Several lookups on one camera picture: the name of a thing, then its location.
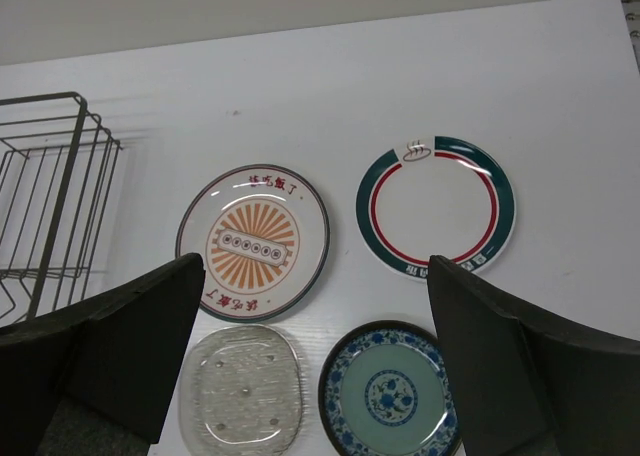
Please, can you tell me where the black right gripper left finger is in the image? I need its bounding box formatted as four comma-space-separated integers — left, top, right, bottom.
1, 253, 205, 455

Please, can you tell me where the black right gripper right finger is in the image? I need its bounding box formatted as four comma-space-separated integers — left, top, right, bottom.
427, 256, 639, 455

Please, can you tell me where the clear glass square plate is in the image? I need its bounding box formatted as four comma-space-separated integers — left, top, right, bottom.
178, 324, 304, 455

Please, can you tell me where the blue floral teal plate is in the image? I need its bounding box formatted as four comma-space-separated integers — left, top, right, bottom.
318, 320, 461, 455

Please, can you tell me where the orange sunburst white plate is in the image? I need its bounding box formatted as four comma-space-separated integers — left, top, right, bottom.
175, 164, 331, 323

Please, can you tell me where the green red rimmed white plate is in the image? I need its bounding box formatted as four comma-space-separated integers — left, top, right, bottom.
355, 135, 517, 280

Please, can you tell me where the grey wire dish rack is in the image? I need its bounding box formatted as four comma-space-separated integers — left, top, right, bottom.
1, 91, 122, 326

